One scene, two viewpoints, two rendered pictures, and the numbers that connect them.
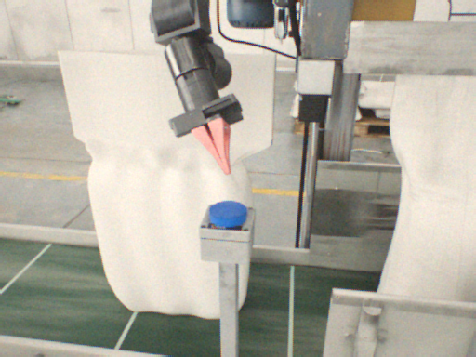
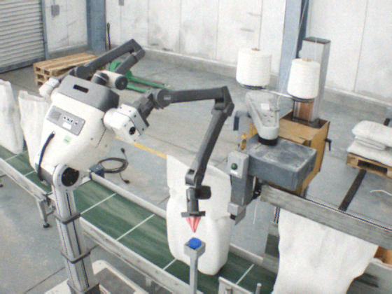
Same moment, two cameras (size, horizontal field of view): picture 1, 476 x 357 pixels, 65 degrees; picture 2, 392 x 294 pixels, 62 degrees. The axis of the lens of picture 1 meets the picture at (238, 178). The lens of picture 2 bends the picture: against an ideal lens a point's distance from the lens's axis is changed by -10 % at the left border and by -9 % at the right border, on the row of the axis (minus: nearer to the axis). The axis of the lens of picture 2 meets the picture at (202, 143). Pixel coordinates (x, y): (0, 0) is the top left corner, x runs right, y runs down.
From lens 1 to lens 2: 1.22 m
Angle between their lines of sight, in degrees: 24
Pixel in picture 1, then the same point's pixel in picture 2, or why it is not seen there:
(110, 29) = (243, 42)
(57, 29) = (208, 36)
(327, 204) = (272, 241)
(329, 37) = (237, 199)
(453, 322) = not seen: outside the picture
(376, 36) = (272, 192)
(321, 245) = (268, 259)
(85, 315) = (157, 252)
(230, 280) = (192, 262)
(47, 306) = (145, 243)
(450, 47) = (297, 205)
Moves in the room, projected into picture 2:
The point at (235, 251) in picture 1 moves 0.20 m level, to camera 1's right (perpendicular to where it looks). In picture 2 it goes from (192, 255) to (231, 269)
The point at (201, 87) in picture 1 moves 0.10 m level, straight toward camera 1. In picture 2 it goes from (191, 206) to (182, 218)
